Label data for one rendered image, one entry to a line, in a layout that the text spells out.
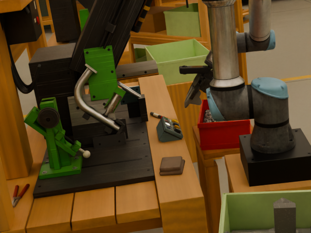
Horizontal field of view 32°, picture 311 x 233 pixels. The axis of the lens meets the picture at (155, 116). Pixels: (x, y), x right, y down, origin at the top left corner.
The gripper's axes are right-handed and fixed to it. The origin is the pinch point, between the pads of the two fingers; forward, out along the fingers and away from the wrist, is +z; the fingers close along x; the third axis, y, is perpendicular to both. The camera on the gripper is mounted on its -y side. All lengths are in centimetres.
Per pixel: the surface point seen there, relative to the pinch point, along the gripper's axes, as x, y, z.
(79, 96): -2.5, -39.8, 15.1
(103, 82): 1.8, -33.6, 6.8
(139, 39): 308, 11, 30
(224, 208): -81, 3, 3
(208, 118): 11.0, 15.4, 3.6
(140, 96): 15.8, -14.7, 9.1
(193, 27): 262, 42, -7
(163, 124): -5.8, -5.5, 10.0
